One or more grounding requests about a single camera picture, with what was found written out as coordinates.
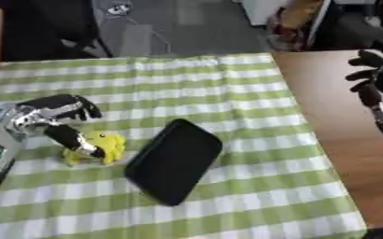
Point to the red and yellow bag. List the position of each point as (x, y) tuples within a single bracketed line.
[(298, 21)]

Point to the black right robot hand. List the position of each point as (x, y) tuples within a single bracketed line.
[(375, 84)]

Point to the yellow soft toy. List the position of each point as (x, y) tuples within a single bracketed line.
[(106, 144)]

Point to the person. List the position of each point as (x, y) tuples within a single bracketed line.
[(26, 28)]

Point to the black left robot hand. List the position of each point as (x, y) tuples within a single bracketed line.
[(64, 134)]

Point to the black box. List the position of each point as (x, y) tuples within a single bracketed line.
[(174, 161)]

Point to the black chair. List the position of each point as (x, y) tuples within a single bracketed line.
[(358, 25)]

